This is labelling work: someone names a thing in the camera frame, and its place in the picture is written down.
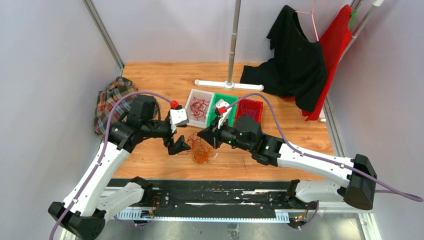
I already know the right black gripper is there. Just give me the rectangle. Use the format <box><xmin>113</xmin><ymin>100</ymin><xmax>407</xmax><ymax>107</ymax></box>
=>
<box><xmin>197</xmin><ymin>115</ymin><xmax>253</xmax><ymax>153</ymax></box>

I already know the red purple wire bundle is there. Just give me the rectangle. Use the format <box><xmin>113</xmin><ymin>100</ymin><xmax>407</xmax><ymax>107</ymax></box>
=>
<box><xmin>177</xmin><ymin>131</ymin><xmax>216</xmax><ymax>165</ymax></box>

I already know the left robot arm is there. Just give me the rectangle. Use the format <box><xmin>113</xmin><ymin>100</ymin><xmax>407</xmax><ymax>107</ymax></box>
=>
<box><xmin>48</xmin><ymin>91</ymin><xmax>190</xmax><ymax>240</ymax></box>

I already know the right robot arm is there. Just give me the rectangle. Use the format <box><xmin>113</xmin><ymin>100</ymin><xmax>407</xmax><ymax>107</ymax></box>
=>
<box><xmin>197</xmin><ymin>115</ymin><xmax>377</xmax><ymax>211</ymax></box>

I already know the white plastic bin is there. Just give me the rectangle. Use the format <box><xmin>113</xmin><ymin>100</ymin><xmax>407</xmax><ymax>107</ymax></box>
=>
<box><xmin>184</xmin><ymin>88</ymin><xmax>215</xmax><ymax>129</ymax></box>

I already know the green plastic bin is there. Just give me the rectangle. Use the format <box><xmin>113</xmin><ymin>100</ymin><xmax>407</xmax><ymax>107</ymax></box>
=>
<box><xmin>206</xmin><ymin>93</ymin><xmax>238</xmax><ymax>127</ymax></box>

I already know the red plastic bin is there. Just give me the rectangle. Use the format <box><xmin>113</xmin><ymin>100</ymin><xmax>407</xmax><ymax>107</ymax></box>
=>
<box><xmin>235</xmin><ymin>98</ymin><xmax>264</xmax><ymax>124</ymax></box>

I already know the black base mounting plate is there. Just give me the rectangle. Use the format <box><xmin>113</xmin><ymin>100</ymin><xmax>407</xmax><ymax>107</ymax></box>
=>
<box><xmin>89</xmin><ymin>179</ymin><xmax>316</xmax><ymax>220</ymax></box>

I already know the white garment rack stand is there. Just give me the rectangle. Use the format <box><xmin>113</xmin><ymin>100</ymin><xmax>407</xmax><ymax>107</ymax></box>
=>
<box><xmin>194</xmin><ymin>0</ymin><xmax>264</xmax><ymax>92</ymax></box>

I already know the plaid flannel shirt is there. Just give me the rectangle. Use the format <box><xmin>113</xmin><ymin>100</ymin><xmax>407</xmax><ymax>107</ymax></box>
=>
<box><xmin>94</xmin><ymin>76</ymin><xmax>138</xmax><ymax>139</ymax></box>

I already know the black t-shirt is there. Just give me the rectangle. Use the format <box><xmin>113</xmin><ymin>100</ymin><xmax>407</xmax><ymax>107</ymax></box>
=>
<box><xmin>240</xmin><ymin>5</ymin><xmax>327</xmax><ymax>112</ymax></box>

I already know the red t-shirt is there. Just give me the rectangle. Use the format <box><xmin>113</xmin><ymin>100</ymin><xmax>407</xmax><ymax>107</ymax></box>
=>
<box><xmin>301</xmin><ymin>5</ymin><xmax>352</xmax><ymax>121</ymax></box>

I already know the pink clothes hanger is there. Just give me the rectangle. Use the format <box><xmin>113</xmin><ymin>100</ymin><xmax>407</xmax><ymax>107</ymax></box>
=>
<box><xmin>295</xmin><ymin>0</ymin><xmax>320</xmax><ymax>42</ymax></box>

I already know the green clothes hanger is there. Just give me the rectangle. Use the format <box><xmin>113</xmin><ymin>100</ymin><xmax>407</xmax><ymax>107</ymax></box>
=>
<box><xmin>347</xmin><ymin>9</ymin><xmax>358</xmax><ymax>30</ymax></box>

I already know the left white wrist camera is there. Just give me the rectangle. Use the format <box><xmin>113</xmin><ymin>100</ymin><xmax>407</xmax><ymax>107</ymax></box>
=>
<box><xmin>169</xmin><ymin>105</ymin><xmax>189</xmax><ymax>130</ymax></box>

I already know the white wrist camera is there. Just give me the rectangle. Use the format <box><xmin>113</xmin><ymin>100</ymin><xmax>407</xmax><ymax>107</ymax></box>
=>
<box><xmin>211</xmin><ymin>99</ymin><xmax>232</xmax><ymax>129</ymax></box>
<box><xmin>169</xmin><ymin>105</ymin><xmax>189</xmax><ymax>130</ymax></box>

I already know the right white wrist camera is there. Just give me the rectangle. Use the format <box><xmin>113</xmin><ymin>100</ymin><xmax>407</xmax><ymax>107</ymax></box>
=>
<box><xmin>211</xmin><ymin>99</ymin><xmax>232</xmax><ymax>129</ymax></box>

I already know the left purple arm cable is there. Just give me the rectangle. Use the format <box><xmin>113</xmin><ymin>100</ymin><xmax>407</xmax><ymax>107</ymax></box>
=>
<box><xmin>48</xmin><ymin>91</ymin><xmax>180</xmax><ymax>240</ymax></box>

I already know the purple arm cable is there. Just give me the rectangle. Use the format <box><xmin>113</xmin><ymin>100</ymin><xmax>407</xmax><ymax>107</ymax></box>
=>
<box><xmin>48</xmin><ymin>91</ymin><xmax>180</xmax><ymax>240</ymax></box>
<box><xmin>218</xmin><ymin>92</ymin><xmax>424</xmax><ymax>203</ymax></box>

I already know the aluminium frame rail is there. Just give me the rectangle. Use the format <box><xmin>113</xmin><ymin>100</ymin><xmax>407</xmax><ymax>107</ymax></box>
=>
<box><xmin>82</xmin><ymin>0</ymin><xmax>125</xmax><ymax>76</ymax></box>

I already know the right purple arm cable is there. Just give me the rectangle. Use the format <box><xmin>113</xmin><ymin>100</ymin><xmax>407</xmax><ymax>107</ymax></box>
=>
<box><xmin>218</xmin><ymin>92</ymin><xmax>424</xmax><ymax>203</ymax></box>

